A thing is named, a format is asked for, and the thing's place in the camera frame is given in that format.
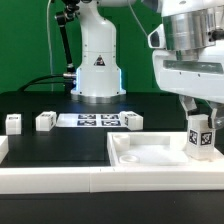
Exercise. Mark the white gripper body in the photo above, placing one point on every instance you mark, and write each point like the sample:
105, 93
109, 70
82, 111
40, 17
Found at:
203, 79

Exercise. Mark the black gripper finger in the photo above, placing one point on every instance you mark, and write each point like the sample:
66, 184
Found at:
188, 104
216, 117

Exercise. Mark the white square tabletop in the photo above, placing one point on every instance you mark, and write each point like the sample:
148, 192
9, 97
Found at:
139, 149

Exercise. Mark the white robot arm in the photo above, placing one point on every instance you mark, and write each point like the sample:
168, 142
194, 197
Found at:
188, 52

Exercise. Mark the white tag marker sheet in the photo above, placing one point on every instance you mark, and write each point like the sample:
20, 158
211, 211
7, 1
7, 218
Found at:
88, 120

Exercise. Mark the white left fence piece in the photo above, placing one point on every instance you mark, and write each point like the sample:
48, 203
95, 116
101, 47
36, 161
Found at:
3, 147

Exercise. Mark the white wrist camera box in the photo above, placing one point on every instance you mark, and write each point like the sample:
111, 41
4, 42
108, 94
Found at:
157, 39

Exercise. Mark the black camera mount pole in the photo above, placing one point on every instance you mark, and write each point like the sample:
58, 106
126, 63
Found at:
62, 18

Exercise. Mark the white front fence wall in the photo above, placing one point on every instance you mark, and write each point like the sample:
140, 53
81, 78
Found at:
107, 179

